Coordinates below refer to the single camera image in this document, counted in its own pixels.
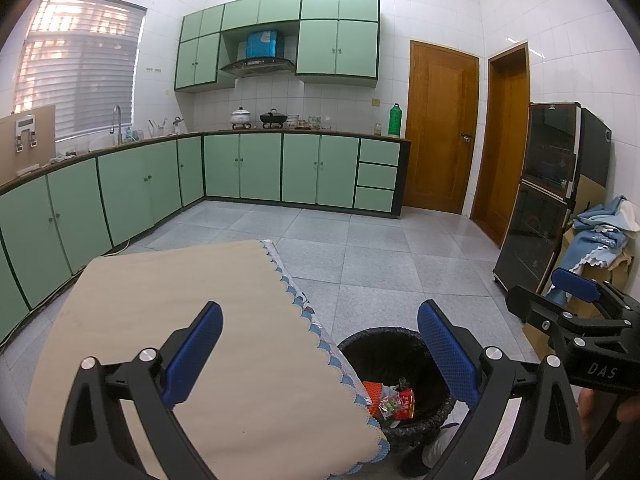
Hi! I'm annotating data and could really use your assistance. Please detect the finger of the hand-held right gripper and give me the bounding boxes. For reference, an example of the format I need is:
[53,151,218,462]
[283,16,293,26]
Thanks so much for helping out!
[505,285,640,356]
[550,267,640,317]

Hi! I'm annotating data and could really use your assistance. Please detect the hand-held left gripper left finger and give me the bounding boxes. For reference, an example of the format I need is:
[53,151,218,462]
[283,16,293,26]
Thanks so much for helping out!
[56,301,224,480]

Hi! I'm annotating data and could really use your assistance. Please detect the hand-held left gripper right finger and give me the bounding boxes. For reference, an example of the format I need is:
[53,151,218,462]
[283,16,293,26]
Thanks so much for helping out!
[417,300,586,480]

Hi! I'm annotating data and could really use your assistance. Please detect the red cone-shaped packet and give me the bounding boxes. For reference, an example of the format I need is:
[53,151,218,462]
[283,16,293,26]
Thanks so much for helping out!
[392,389,417,421]

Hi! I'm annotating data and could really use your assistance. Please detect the black trash bin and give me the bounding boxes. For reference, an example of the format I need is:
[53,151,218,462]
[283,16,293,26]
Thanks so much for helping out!
[337,326,458,453]

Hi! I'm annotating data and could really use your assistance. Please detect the person's right hand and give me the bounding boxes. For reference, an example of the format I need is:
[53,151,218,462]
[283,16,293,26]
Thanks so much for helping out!
[577,388,640,425]

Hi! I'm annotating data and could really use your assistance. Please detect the cardboard box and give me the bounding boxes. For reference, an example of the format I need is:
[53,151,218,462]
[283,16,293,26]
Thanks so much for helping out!
[520,230,640,361]

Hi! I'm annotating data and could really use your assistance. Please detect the light blue cloth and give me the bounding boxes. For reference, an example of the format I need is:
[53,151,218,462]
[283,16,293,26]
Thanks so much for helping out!
[545,195,640,306]

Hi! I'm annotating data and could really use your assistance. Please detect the beige tablecloth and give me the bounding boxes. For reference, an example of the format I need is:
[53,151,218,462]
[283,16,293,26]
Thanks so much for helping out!
[25,240,391,480]

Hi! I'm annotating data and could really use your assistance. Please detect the black glass cabinet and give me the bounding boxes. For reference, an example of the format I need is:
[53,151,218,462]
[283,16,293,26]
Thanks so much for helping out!
[492,101,613,296]

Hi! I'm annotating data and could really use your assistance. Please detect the white blue scalloped tablecloth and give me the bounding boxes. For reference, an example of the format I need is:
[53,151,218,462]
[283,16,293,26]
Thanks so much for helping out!
[260,239,392,476]

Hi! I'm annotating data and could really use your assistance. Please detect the green base cabinets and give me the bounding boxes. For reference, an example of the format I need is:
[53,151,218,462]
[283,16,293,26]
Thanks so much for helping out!
[0,130,412,346]

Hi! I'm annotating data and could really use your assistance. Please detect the wooden cutting board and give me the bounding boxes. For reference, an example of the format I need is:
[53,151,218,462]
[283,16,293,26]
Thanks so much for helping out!
[0,105,57,186]

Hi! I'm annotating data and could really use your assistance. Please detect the white clip hanger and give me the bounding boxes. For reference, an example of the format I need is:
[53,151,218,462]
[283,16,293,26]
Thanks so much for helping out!
[15,115,40,151]

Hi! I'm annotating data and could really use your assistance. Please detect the range hood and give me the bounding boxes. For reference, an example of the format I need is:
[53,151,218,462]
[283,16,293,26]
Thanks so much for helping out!
[220,57,296,78]

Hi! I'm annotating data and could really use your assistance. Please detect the window with blinds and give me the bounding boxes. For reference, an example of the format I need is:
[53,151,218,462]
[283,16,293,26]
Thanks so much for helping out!
[12,0,148,141]

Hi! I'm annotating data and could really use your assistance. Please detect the wooden door with handle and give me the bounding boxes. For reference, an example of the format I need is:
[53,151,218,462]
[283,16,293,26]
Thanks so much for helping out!
[402,39,481,216]

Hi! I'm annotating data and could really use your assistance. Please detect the green wall cabinets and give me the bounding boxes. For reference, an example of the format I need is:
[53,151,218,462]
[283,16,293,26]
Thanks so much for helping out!
[174,0,381,93]

